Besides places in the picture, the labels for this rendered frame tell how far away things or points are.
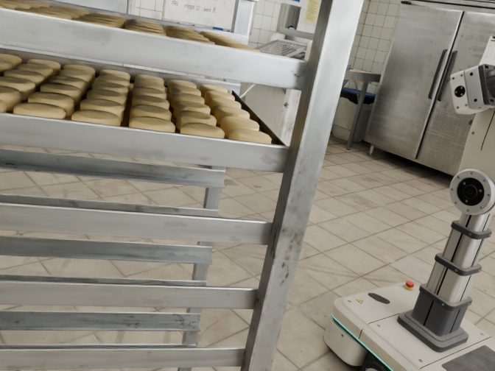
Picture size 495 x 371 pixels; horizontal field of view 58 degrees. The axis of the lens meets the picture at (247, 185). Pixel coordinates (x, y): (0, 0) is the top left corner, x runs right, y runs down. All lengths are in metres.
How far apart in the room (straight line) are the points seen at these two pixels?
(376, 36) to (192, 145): 6.20
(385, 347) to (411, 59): 3.91
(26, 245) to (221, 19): 4.07
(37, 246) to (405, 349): 1.33
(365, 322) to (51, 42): 1.64
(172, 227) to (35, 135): 0.16
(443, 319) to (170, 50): 1.60
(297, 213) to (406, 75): 4.85
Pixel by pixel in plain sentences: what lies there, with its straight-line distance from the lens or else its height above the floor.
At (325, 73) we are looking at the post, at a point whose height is 1.24.
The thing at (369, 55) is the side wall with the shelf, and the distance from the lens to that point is 6.63.
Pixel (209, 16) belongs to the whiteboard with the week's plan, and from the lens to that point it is 4.75.
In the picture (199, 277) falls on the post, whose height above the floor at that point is 0.72.
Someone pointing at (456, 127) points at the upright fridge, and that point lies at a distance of 5.04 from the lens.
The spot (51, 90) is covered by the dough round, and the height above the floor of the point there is 1.15.
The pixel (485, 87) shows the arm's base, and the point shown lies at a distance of 1.49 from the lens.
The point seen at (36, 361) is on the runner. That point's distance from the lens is 0.60.
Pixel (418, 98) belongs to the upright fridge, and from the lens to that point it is 5.21.
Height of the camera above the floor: 1.27
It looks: 20 degrees down
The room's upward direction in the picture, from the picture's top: 11 degrees clockwise
